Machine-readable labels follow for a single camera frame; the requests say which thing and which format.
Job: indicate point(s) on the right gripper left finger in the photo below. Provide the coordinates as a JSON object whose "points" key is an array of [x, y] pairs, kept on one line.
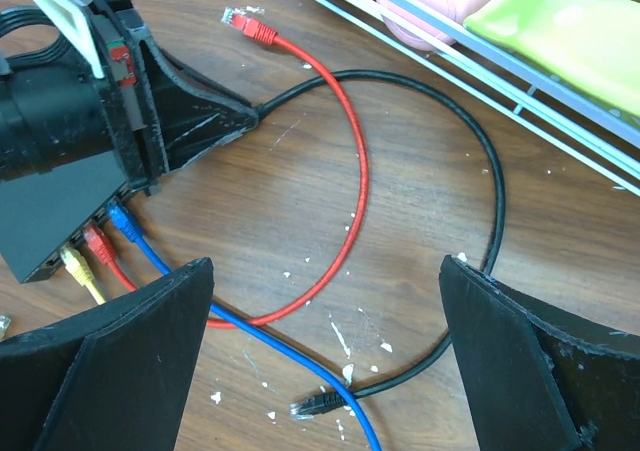
{"points": [[115, 377]]}

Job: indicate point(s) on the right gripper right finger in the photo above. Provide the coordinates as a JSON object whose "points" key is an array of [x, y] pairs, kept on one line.
{"points": [[538, 377]]}

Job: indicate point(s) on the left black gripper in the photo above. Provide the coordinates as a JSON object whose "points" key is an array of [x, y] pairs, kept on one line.
{"points": [[148, 108]]}

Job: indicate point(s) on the black network switch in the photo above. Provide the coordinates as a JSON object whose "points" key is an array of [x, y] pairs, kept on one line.
{"points": [[42, 212]]}

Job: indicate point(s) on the white round tape roll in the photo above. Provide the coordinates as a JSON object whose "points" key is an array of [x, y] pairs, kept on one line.
{"points": [[5, 323]]}

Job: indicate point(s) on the green plate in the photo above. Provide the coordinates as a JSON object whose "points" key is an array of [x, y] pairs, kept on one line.
{"points": [[593, 45]]}

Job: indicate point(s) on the white wire dish rack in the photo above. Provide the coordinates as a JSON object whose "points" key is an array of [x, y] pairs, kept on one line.
{"points": [[605, 140]]}

